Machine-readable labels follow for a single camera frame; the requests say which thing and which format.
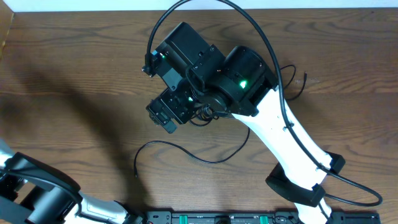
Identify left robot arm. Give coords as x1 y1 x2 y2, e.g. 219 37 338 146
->
1 141 147 223

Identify wooden side panel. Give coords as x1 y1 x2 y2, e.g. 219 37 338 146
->
0 0 14 57

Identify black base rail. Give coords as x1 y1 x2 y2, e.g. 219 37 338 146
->
146 211 381 224

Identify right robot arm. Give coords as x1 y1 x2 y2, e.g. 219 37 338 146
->
143 22 345 223

